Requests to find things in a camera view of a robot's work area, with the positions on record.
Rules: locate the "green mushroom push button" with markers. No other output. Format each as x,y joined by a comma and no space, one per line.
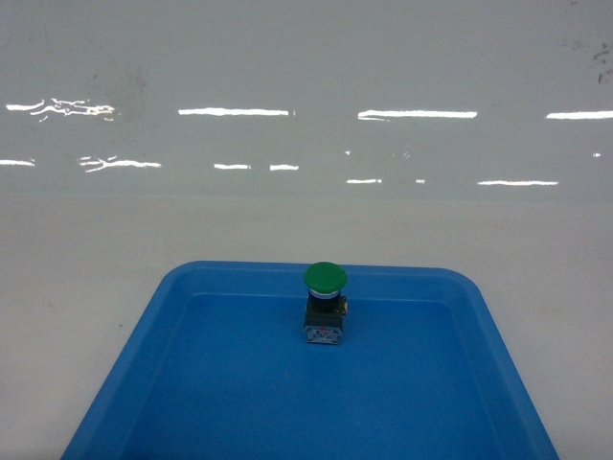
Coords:
326,306

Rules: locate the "blue plastic tray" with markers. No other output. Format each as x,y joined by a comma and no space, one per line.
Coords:
218,367

